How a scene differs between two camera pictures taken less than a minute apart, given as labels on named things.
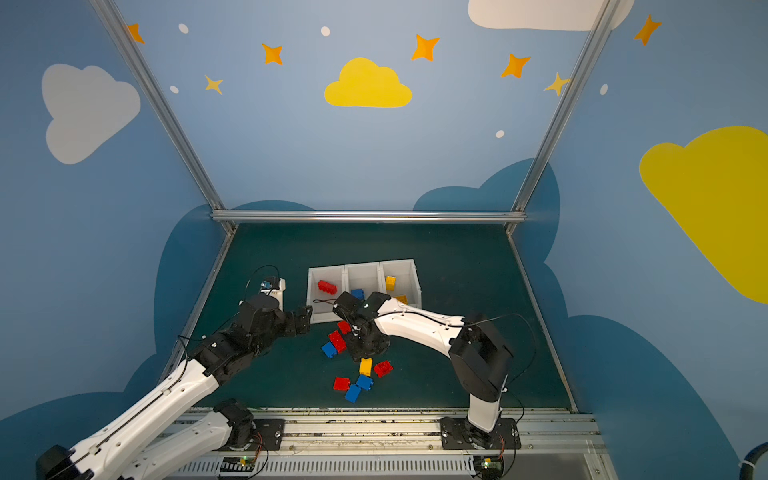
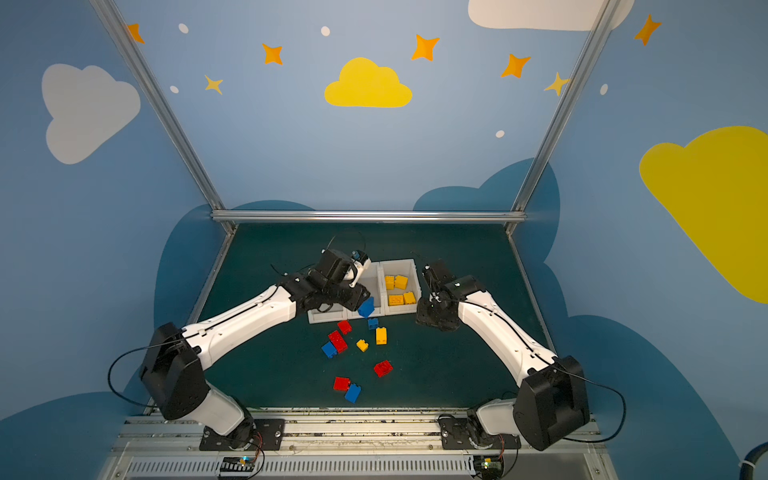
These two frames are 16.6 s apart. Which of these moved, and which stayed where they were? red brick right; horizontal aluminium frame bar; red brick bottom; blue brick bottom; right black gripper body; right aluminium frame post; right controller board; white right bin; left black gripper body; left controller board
Moved: right black gripper body; left black gripper body
Stayed: red brick right; right controller board; red brick bottom; left controller board; right aluminium frame post; white right bin; horizontal aluminium frame bar; blue brick bottom
